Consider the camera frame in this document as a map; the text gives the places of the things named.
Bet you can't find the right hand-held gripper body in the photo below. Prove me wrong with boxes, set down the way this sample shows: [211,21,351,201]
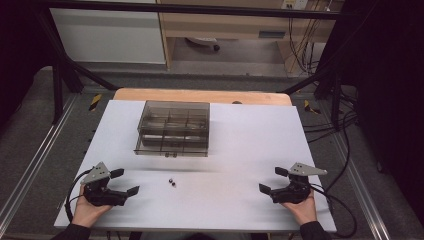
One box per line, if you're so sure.
[270,162,328,204]

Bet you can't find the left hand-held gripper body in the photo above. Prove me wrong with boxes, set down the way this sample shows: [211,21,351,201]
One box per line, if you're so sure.
[80,161,129,207]

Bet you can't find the person's right hand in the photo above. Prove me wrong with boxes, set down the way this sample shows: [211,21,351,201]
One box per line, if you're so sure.
[281,192,318,227]

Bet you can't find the person's left hand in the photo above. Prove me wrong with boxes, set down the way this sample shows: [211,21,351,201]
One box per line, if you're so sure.
[71,185,113,229]

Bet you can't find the white table board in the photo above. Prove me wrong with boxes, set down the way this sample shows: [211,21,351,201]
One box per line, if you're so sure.
[54,99,338,233]

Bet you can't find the yellow black tape strip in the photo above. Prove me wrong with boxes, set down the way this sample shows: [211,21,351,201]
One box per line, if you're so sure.
[88,93,103,112]
[303,99,322,115]

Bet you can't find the transparent grey drawer box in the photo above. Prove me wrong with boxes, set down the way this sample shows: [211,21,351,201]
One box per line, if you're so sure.
[133,100,211,158]

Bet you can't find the wooden table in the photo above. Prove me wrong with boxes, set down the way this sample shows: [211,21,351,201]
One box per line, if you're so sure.
[112,87,294,107]

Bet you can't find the black curtain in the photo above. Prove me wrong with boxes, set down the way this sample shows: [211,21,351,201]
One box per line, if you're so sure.
[328,0,424,218]
[0,0,56,129]

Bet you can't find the white cabinet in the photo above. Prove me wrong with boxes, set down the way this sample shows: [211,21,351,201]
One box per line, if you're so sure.
[49,7,167,65]

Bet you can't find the office chair base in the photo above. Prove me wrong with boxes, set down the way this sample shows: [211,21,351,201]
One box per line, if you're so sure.
[184,36,221,53]

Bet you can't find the wooden desk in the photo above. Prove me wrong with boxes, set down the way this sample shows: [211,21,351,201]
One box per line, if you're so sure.
[155,0,345,70]

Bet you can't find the white power strip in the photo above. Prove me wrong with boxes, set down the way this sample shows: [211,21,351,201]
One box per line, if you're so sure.
[280,0,310,11]

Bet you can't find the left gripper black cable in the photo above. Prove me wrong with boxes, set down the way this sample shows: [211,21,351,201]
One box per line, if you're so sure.
[64,169,93,223]

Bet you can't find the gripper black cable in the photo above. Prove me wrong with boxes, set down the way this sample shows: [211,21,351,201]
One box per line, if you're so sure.
[309,182,358,240]
[64,169,93,223]

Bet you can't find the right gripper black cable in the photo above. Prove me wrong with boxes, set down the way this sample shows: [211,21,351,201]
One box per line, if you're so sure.
[309,182,358,240]

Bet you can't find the aluminium floor rail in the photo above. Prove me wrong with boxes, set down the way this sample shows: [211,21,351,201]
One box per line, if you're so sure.
[319,99,394,240]
[0,94,80,232]

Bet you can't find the black floor cables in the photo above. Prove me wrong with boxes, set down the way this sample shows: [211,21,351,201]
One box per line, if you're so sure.
[302,84,360,145]

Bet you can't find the hanging cable bundle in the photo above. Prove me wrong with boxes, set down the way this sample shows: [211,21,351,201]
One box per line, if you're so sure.
[287,9,322,76]

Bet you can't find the black metal frame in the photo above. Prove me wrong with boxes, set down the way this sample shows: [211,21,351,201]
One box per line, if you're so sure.
[34,0,344,132]

